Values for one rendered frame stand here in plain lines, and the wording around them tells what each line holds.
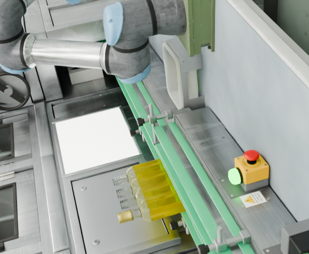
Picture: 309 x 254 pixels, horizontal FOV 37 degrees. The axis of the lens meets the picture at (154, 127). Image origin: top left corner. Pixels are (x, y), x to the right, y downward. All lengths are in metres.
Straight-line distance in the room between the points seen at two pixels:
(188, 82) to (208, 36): 0.25
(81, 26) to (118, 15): 0.96
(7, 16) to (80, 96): 0.97
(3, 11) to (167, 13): 0.53
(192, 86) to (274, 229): 0.64
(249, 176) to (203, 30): 0.45
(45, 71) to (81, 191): 0.80
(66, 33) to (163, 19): 1.00
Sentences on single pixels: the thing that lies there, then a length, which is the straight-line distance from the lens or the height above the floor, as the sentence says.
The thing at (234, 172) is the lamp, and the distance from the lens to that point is 1.24.
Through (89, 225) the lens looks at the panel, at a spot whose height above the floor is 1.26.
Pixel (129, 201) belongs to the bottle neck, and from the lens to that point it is 1.48.
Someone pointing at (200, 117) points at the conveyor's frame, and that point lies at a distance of 1.56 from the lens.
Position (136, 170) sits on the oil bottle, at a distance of 1.56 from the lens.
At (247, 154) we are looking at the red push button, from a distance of 1.23.
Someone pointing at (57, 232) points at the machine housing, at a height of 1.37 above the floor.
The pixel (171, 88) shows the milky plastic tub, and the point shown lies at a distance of 1.78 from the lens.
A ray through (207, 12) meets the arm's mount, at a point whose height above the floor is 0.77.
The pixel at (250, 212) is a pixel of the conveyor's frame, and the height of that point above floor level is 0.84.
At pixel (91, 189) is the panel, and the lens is 1.77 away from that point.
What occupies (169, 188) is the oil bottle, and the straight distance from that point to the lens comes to 1.48.
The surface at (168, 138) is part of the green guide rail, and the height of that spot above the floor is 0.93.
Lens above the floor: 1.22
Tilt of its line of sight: 9 degrees down
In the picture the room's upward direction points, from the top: 105 degrees counter-clockwise
